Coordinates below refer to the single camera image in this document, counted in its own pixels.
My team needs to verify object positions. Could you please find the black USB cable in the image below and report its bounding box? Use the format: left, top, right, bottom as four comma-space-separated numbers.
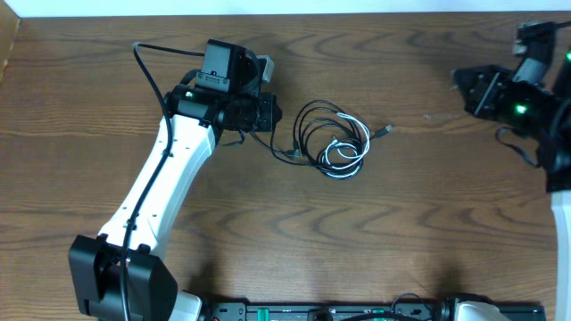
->
249, 99, 394, 181

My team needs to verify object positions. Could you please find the white USB cable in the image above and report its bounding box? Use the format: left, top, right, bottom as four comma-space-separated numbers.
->
323, 111, 371, 179

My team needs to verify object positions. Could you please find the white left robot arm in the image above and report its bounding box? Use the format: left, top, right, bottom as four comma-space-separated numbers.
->
68, 39, 282, 320

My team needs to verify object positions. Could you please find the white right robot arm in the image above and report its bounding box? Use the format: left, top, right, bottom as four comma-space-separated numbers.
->
452, 49, 570, 320

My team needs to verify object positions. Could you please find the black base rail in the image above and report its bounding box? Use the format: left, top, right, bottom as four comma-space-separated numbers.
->
198, 292, 547, 321

